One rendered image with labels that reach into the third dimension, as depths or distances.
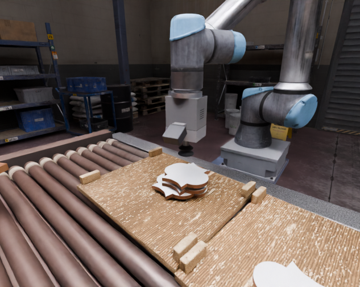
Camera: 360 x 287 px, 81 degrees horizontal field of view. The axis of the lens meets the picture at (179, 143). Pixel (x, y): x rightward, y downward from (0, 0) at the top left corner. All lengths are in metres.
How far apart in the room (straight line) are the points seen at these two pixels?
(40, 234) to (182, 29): 0.54
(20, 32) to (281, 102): 4.15
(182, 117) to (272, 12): 4.93
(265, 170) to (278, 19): 4.63
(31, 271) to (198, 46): 0.54
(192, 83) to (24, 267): 0.49
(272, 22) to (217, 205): 4.93
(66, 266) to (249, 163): 0.65
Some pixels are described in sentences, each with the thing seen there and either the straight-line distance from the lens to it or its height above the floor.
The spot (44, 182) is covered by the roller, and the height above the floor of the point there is 0.91.
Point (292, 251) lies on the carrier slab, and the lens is 0.51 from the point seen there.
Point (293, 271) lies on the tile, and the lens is 0.46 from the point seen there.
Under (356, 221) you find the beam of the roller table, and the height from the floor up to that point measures 0.91.
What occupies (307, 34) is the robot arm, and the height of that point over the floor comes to 1.36.
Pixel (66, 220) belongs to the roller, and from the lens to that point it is 0.61.
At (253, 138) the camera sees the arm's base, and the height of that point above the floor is 1.00.
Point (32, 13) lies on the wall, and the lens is 5.30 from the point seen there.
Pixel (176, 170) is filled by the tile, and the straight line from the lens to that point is 0.60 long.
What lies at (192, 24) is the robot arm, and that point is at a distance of 0.48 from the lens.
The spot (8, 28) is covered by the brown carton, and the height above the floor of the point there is 1.77.
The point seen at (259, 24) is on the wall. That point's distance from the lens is 5.39.
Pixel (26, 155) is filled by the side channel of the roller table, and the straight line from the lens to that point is 1.01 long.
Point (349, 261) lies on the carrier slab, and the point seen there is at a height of 0.94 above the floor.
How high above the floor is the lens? 1.28
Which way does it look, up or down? 21 degrees down
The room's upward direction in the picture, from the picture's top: straight up
